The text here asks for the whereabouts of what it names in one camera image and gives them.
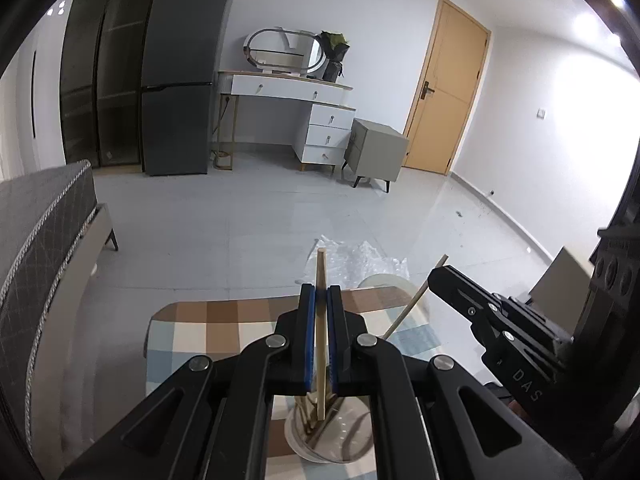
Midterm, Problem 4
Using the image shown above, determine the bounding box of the grey nightstand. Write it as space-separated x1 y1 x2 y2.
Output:
341 118 410 193

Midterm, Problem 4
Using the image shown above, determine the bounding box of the clear plastic bag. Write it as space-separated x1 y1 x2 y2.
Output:
304 234 411 292

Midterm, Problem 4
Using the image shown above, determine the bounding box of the dark grey refrigerator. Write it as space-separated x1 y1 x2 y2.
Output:
140 0 236 177

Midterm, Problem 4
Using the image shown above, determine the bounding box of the white vanity desk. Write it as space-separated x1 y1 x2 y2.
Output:
212 69 358 173

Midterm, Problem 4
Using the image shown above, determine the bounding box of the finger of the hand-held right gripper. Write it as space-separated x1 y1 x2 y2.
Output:
427 266 573 356
450 305 557 382

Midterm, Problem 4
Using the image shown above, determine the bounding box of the white grey utensil holder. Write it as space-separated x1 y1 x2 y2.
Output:
284 391 375 464

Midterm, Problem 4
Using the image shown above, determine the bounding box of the oval vanity mirror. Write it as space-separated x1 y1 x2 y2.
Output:
244 27 326 78

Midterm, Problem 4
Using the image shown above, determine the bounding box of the light wooden chopstick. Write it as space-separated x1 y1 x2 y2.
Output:
381 254 450 340
311 248 332 423

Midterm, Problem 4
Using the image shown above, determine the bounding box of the white wardrobe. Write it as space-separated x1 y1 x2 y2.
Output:
0 0 81 181

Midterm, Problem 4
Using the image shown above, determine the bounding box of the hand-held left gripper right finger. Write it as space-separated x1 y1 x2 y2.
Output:
327 284 583 480

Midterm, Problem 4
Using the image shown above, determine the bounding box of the dark grey quilted mattress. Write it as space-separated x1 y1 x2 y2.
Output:
0 160 98 441

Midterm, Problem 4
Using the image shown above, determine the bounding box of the dark glass cabinet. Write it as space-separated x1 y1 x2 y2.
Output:
60 0 166 170

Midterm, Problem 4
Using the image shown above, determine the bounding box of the yellow wooden door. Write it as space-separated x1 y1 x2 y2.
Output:
402 0 493 177

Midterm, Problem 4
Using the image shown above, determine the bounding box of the checkered tablecloth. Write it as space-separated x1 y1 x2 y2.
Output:
144 285 441 480

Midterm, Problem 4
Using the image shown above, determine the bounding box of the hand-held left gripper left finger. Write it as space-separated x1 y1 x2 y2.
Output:
60 284 317 480

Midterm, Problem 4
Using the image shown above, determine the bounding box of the cardboard box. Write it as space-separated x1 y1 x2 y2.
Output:
527 246 601 321

